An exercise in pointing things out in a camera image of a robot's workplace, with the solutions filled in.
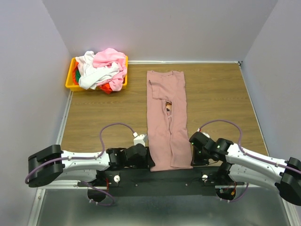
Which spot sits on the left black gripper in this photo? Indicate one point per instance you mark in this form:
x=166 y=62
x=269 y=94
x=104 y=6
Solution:
x=148 y=161

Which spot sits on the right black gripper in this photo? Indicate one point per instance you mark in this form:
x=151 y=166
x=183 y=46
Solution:
x=196 y=160

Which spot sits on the dusty pink mario t-shirt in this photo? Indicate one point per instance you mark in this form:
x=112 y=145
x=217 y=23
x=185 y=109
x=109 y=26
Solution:
x=167 y=121

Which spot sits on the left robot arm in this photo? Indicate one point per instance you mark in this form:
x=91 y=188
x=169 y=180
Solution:
x=53 y=164

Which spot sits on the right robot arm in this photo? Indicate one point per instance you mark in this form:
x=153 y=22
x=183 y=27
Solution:
x=245 y=166

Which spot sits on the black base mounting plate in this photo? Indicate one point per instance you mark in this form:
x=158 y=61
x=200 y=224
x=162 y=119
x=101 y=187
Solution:
x=142 y=182

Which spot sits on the orange red t-shirt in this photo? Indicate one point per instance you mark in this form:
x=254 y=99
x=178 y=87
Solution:
x=106 y=88

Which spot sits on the white t-shirt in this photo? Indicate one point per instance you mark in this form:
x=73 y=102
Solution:
x=91 y=76

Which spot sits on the yellow plastic bin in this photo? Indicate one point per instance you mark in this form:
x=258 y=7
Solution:
x=73 y=87

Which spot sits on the green t-shirt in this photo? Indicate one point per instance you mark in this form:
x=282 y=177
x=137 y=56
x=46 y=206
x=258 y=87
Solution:
x=76 y=76

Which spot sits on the light pink t-shirt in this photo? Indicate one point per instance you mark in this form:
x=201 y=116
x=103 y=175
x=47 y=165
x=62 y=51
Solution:
x=106 y=58

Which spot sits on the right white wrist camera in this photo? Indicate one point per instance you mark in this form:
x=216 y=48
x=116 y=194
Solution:
x=206 y=134

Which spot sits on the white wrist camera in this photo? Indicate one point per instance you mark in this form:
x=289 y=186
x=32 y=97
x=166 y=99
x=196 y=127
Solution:
x=140 y=139
x=206 y=134

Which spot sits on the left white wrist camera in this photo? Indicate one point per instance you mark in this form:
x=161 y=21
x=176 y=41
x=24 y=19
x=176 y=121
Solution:
x=140 y=139

